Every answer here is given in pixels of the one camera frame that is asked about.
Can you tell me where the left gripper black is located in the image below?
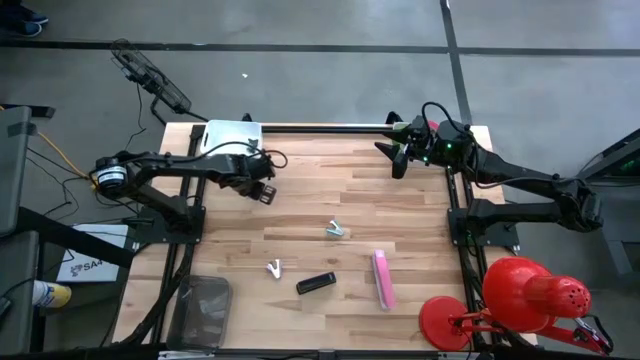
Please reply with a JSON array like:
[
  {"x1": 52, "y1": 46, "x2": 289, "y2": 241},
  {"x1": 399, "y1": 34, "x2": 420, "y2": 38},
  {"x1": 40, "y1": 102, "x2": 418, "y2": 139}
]
[{"x1": 219, "y1": 157, "x2": 278, "y2": 205}]

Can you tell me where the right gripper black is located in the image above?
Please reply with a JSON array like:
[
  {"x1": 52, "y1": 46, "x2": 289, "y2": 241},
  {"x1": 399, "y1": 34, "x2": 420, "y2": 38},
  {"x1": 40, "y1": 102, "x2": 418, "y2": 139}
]
[{"x1": 374, "y1": 127, "x2": 444, "y2": 180}]

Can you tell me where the black stapler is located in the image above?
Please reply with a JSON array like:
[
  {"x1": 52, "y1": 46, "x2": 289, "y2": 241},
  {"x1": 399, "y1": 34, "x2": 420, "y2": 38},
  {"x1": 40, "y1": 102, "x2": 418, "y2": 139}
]
[{"x1": 295, "y1": 271, "x2": 338, "y2": 296}]

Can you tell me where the pink stapler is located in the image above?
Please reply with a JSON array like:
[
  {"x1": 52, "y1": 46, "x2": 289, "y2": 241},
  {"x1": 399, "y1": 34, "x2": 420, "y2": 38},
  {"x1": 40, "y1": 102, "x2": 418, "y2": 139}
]
[{"x1": 371, "y1": 249, "x2": 397, "y2": 311}]

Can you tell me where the white bin with staple removers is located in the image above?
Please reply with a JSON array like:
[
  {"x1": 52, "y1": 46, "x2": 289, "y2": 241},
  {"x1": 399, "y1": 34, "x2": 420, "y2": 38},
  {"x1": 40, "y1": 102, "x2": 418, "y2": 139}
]
[{"x1": 199, "y1": 119, "x2": 264, "y2": 157}]

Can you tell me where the grey translucent bin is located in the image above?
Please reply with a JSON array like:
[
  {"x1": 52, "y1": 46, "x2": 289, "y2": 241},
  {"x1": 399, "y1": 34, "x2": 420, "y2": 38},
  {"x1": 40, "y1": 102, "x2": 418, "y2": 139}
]
[{"x1": 165, "y1": 274, "x2": 234, "y2": 351}]

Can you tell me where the black floor fan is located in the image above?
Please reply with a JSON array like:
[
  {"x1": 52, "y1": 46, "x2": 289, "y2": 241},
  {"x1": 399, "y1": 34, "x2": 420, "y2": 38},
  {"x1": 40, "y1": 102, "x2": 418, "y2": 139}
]
[{"x1": 109, "y1": 38, "x2": 194, "y2": 126}]

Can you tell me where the white paper sign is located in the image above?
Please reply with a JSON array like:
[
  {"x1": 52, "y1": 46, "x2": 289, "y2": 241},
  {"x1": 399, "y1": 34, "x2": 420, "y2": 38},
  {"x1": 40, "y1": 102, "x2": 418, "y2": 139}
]
[{"x1": 55, "y1": 223, "x2": 130, "y2": 284}]

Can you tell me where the red desk lamp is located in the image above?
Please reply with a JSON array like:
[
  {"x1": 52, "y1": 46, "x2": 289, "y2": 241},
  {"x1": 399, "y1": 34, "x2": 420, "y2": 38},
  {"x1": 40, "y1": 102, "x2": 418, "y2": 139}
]
[{"x1": 418, "y1": 256, "x2": 615, "y2": 357}]

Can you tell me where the black slanted beam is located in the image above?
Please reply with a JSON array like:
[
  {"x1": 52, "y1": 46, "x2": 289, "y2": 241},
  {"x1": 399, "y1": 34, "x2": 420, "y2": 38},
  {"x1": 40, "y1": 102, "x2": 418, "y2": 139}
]
[{"x1": 17, "y1": 207, "x2": 136, "y2": 269}]

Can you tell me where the white yellow spray can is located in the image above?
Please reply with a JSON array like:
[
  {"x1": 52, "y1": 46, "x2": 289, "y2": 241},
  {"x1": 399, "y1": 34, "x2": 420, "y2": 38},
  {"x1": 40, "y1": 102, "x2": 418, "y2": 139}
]
[{"x1": 32, "y1": 279, "x2": 73, "y2": 309}]

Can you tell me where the grey equipment case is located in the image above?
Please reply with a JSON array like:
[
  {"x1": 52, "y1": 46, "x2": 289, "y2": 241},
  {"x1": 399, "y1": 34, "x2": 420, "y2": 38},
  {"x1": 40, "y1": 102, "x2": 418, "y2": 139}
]
[
  {"x1": 0, "y1": 229, "x2": 41, "y2": 356},
  {"x1": 0, "y1": 105, "x2": 34, "y2": 239}
]

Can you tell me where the person's blue shoe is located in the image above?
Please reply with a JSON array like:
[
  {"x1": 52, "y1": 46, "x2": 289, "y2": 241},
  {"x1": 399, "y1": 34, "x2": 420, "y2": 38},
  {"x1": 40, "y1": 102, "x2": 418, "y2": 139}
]
[
  {"x1": 9, "y1": 5, "x2": 50, "y2": 26},
  {"x1": 0, "y1": 19, "x2": 42, "y2": 39}
]

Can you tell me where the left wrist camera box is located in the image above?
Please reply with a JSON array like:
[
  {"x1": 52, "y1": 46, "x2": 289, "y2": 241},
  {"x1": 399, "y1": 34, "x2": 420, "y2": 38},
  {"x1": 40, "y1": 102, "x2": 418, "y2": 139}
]
[{"x1": 247, "y1": 152, "x2": 274, "y2": 174}]

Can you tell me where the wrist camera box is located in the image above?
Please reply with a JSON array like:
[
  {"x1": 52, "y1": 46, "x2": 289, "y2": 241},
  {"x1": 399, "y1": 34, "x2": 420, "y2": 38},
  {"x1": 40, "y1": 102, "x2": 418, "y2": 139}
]
[
  {"x1": 247, "y1": 152, "x2": 274, "y2": 174},
  {"x1": 410, "y1": 115, "x2": 434, "y2": 140}
]

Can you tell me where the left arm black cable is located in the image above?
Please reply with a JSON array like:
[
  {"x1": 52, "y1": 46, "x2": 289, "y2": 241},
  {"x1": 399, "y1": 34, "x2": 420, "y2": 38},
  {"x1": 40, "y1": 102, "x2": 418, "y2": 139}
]
[{"x1": 189, "y1": 141, "x2": 289, "y2": 170}]

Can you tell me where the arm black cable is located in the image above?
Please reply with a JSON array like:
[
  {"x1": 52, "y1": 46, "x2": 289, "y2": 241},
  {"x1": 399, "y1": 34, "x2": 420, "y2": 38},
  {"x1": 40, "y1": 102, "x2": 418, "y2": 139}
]
[
  {"x1": 189, "y1": 141, "x2": 289, "y2": 170},
  {"x1": 422, "y1": 101, "x2": 472, "y2": 136}
]

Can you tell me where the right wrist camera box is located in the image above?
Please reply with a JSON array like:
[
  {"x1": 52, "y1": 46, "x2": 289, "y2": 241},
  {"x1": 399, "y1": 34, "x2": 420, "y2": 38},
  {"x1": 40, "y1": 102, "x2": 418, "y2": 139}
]
[{"x1": 410, "y1": 115, "x2": 434, "y2": 140}]

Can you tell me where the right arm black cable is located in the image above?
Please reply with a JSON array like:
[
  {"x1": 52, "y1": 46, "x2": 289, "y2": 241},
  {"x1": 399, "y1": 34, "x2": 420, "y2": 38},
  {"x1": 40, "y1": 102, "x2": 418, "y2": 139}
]
[{"x1": 422, "y1": 101, "x2": 472, "y2": 136}]

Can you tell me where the black aluminium table frame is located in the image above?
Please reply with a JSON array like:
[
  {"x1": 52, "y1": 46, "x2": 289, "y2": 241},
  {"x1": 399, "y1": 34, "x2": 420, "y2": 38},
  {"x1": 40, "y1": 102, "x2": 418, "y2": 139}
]
[{"x1": 114, "y1": 110, "x2": 506, "y2": 360}]

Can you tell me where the black floor cable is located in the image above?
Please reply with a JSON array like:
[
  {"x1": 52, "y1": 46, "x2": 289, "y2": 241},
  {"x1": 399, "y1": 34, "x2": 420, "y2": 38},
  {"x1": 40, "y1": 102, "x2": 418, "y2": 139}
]
[{"x1": 24, "y1": 84, "x2": 159, "y2": 211}]

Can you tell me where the black cable bundle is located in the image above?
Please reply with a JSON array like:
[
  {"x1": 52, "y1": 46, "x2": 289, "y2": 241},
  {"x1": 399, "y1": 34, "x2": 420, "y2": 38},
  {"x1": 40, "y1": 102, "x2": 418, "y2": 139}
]
[{"x1": 119, "y1": 244, "x2": 194, "y2": 346}]

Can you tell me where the yellow floor cable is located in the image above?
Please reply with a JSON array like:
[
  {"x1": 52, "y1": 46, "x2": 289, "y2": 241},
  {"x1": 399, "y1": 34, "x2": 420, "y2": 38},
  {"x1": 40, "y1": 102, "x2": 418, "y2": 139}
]
[{"x1": 0, "y1": 104, "x2": 109, "y2": 194}]

